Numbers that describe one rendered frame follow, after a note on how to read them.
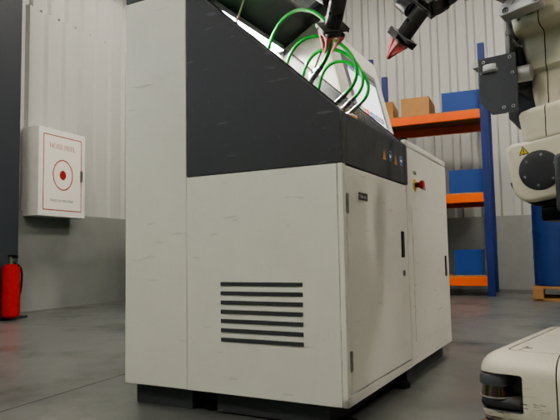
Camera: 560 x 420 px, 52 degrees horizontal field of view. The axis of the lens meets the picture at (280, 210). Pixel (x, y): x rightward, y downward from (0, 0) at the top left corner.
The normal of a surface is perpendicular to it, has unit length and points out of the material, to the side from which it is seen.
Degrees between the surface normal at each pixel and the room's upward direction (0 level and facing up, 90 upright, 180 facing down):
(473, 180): 90
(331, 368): 90
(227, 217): 90
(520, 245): 90
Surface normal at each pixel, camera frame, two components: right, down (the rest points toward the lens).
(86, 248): 0.92, -0.05
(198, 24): -0.48, -0.06
